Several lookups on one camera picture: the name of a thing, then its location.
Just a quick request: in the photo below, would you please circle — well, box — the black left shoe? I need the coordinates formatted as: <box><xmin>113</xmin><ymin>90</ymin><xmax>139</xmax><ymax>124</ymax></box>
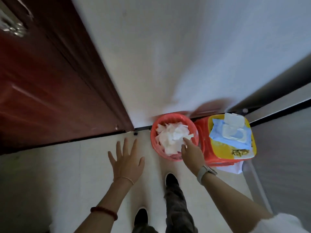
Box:
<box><xmin>134</xmin><ymin>208</ymin><xmax>149</xmax><ymax>227</ymax></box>

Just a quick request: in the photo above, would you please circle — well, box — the person's right forearm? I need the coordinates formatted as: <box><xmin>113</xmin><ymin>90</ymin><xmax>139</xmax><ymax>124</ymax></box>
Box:
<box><xmin>201</xmin><ymin>172</ymin><xmax>274</xmax><ymax>233</ymax></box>

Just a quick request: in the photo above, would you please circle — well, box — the person's left forearm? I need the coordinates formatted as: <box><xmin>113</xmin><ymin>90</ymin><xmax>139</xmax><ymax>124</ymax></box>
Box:
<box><xmin>72</xmin><ymin>178</ymin><xmax>134</xmax><ymax>233</ymax></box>

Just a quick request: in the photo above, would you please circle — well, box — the person's leg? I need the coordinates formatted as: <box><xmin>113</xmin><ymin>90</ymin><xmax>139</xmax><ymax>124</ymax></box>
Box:
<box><xmin>163</xmin><ymin>183</ymin><xmax>193</xmax><ymax>233</ymax></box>
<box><xmin>131</xmin><ymin>224</ymin><xmax>159</xmax><ymax>233</ymax></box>

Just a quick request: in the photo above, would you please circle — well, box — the red plastic waste basket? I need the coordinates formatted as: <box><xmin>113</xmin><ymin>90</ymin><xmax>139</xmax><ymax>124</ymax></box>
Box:
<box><xmin>150</xmin><ymin>113</ymin><xmax>199</xmax><ymax>162</ymax></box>

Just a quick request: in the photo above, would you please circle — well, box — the blue wet wipes pack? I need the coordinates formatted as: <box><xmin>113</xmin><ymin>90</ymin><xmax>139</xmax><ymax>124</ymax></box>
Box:
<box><xmin>209</xmin><ymin>113</ymin><xmax>252</xmax><ymax>146</ymax></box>

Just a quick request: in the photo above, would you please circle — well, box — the person's left hand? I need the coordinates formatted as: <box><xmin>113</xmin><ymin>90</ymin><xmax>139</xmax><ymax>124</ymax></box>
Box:
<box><xmin>108</xmin><ymin>138</ymin><xmax>146</xmax><ymax>185</ymax></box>

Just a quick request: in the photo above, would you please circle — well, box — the person's left leg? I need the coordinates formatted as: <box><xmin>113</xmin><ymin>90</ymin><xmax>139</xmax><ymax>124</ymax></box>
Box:
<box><xmin>131</xmin><ymin>224</ymin><xmax>159</xmax><ymax>233</ymax></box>

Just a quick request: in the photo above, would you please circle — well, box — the grey door frame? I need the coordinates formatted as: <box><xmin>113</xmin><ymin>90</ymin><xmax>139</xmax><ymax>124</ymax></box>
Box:
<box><xmin>228</xmin><ymin>55</ymin><xmax>311</xmax><ymax>217</ymax></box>

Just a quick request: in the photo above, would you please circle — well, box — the white sleeve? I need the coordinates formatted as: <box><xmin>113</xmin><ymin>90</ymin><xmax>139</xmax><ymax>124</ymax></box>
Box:
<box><xmin>252</xmin><ymin>213</ymin><xmax>311</xmax><ymax>233</ymax></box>

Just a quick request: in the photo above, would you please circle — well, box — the person's right hand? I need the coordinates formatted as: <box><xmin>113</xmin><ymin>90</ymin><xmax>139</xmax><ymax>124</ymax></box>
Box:
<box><xmin>181</xmin><ymin>137</ymin><xmax>206</xmax><ymax>177</ymax></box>

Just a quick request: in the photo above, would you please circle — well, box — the black right shoe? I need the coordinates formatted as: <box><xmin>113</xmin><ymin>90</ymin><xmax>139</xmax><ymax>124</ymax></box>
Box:
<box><xmin>165</xmin><ymin>173</ymin><xmax>179</xmax><ymax>190</ymax></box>

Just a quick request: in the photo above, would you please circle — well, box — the red stool with yellow seat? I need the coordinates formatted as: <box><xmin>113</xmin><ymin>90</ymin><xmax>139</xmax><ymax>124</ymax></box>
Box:
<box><xmin>194</xmin><ymin>114</ymin><xmax>256</xmax><ymax>167</ymax></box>

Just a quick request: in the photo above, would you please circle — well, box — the person's right leg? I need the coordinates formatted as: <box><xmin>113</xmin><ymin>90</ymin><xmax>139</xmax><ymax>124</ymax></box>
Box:
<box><xmin>163</xmin><ymin>183</ymin><xmax>193</xmax><ymax>233</ymax></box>

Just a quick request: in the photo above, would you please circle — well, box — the red bead bracelet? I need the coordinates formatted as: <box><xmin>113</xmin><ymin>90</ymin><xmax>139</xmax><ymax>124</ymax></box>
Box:
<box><xmin>90</xmin><ymin>206</ymin><xmax>118</xmax><ymax>222</ymax></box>

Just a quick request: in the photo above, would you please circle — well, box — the pile of white tissues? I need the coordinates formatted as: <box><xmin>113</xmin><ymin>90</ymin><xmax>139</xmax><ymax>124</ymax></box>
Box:
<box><xmin>155</xmin><ymin>122</ymin><xmax>194</xmax><ymax>155</ymax></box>

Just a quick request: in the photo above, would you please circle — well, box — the black shoe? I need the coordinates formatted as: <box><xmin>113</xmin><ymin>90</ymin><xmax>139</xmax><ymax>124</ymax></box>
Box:
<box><xmin>134</xmin><ymin>208</ymin><xmax>149</xmax><ymax>227</ymax></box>
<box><xmin>165</xmin><ymin>173</ymin><xmax>179</xmax><ymax>190</ymax></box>

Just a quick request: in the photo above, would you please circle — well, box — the grey wristwatch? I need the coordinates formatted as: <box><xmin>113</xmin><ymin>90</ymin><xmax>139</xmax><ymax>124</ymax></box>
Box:
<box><xmin>196</xmin><ymin>165</ymin><xmax>218</xmax><ymax>186</ymax></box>

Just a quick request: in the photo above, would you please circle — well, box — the thin gold bracelet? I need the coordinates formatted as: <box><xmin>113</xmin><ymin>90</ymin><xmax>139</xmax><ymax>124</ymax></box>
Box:
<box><xmin>113</xmin><ymin>176</ymin><xmax>134</xmax><ymax>186</ymax></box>

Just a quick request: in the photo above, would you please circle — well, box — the dark red wooden door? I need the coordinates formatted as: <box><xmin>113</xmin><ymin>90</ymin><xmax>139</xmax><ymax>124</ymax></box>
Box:
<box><xmin>0</xmin><ymin>0</ymin><xmax>135</xmax><ymax>156</ymax></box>

